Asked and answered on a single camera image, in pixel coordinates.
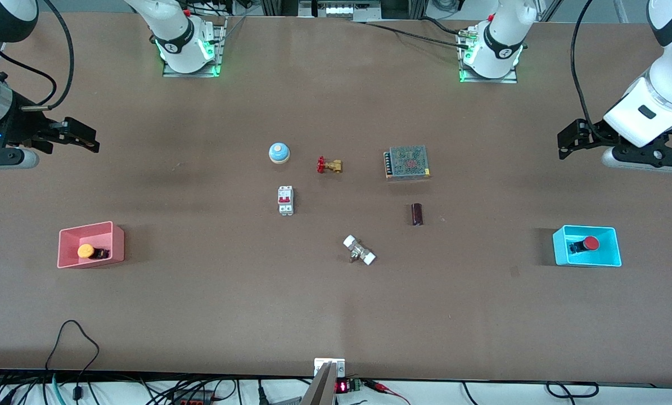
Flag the yellow push button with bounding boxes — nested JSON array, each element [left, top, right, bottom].
[[77, 243, 110, 260]]

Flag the cyan plastic bin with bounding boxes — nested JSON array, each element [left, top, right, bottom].
[[553, 225, 623, 267]]

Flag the pink plastic bin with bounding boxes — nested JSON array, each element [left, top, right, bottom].
[[57, 221, 125, 269]]

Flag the metal mesh power supply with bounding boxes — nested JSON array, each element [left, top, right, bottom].
[[384, 146, 431, 181]]

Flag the metal fitting white ends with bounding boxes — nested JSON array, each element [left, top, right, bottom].
[[343, 235, 377, 266]]

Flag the red alligator clip lead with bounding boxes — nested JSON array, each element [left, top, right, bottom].
[[367, 380, 411, 405]]

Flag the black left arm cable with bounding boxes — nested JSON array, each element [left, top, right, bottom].
[[571, 0, 607, 142]]

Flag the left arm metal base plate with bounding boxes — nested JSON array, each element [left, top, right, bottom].
[[458, 28, 518, 84]]

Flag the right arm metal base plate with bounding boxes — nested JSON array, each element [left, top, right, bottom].
[[163, 16, 227, 78]]

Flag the black cable across table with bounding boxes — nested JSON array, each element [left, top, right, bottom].
[[351, 17, 472, 49]]

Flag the thin black looped cable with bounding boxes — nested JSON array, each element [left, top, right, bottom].
[[46, 319, 100, 373]]

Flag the black coiled floor cable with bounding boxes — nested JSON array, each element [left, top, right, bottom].
[[546, 381, 599, 399]]

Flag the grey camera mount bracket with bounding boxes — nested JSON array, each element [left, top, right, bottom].
[[301, 358, 346, 405]]

